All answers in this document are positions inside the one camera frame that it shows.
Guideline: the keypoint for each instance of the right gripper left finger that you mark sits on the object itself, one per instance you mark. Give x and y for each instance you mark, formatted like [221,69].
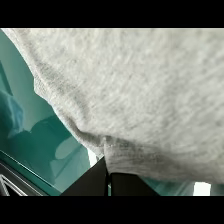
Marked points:
[91,181]

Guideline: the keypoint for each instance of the grey shirt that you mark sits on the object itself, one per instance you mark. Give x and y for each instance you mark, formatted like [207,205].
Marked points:
[133,90]

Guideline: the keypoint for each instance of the silver frame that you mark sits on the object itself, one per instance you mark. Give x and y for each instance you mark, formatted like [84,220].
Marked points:
[13,181]

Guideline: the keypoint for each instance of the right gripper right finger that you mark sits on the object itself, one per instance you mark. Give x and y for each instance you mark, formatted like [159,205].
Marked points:
[130,185]

